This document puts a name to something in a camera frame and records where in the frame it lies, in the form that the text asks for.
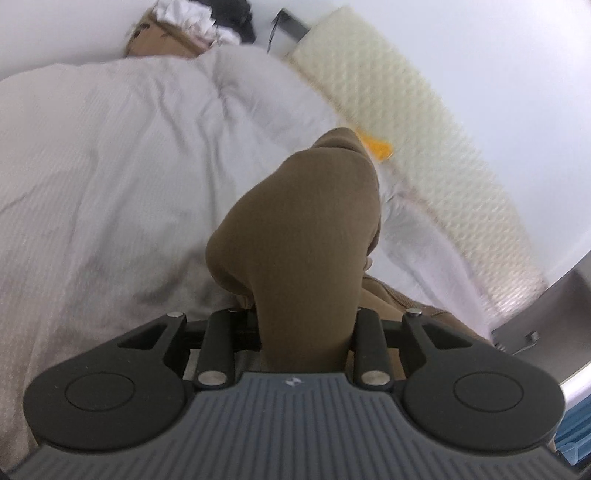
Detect white cloth pile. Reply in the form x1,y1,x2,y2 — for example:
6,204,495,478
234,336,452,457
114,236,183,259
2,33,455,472
152,0,220,47

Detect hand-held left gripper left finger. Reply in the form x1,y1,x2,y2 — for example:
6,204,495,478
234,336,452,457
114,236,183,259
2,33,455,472
119,310,242,387

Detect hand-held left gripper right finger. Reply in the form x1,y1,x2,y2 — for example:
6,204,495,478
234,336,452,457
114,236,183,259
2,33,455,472
353,307,476,388

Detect cream quilted headboard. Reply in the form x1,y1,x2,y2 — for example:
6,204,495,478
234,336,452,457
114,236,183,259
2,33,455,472
284,6,548,324

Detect blue object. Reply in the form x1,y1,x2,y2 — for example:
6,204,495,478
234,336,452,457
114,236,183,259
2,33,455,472
556,383,591,468

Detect grey-white duvet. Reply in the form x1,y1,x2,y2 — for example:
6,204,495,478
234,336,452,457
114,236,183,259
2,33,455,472
194,46,495,337

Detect yellow cloth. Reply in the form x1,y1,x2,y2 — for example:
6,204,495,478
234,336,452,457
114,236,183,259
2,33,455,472
358,129,394,163

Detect grey nightstand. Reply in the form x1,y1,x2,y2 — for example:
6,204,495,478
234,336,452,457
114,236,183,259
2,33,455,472
489,247,591,385

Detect cardboard box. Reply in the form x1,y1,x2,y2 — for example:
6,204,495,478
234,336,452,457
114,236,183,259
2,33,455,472
124,11,213,60

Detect brown hoodie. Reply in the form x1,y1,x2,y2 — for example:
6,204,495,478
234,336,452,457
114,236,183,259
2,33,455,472
203,127,490,374

